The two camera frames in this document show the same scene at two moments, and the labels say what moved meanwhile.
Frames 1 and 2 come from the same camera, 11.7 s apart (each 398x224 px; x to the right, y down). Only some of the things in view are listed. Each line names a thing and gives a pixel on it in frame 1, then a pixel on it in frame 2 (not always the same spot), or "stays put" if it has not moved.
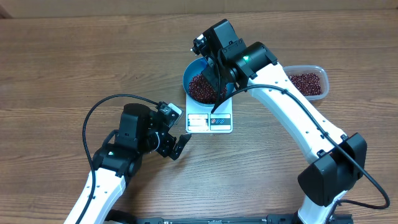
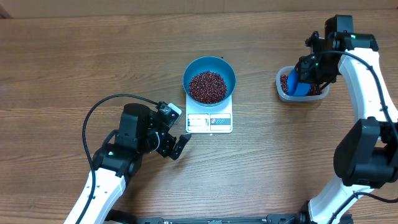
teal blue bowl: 195,67 stays put
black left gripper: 166,149 stays put
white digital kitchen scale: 199,119 stays put
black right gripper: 211,76 → 304,76
